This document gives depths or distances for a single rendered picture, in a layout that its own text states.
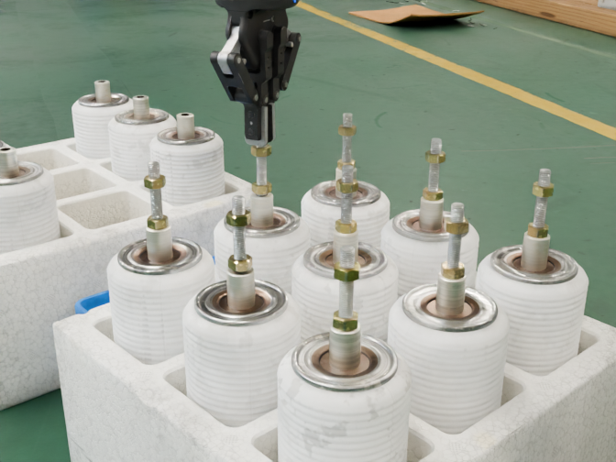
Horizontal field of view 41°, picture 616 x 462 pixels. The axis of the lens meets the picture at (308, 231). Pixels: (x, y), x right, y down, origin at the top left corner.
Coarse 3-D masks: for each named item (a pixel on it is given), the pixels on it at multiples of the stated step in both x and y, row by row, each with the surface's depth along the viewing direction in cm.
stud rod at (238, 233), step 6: (234, 198) 63; (240, 198) 63; (234, 204) 63; (240, 204) 63; (234, 210) 63; (240, 210) 63; (234, 228) 64; (240, 228) 64; (234, 234) 64; (240, 234) 64; (234, 240) 64; (240, 240) 64; (234, 246) 64; (240, 246) 64; (234, 252) 65; (240, 252) 64; (246, 252) 65; (240, 258) 65; (246, 270) 65
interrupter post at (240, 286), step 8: (232, 272) 65; (248, 272) 65; (232, 280) 65; (240, 280) 65; (248, 280) 65; (232, 288) 65; (240, 288) 65; (248, 288) 65; (232, 296) 65; (240, 296) 65; (248, 296) 66; (232, 304) 66; (240, 304) 66; (248, 304) 66
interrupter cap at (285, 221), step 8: (248, 208) 85; (280, 208) 85; (280, 216) 83; (288, 216) 83; (296, 216) 82; (224, 224) 81; (272, 224) 82; (280, 224) 81; (288, 224) 81; (296, 224) 81; (232, 232) 80; (248, 232) 79; (256, 232) 79; (264, 232) 79; (272, 232) 79; (280, 232) 79; (288, 232) 80
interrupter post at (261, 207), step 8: (256, 200) 80; (264, 200) 80; (272, 200) 81; (256, 208) 80; (264, 208) 80; (272, 208) 81; (256, 216) 81; (264, 216) 81; (272, 216) 81; (256, 224) 81; (264, 224) 81
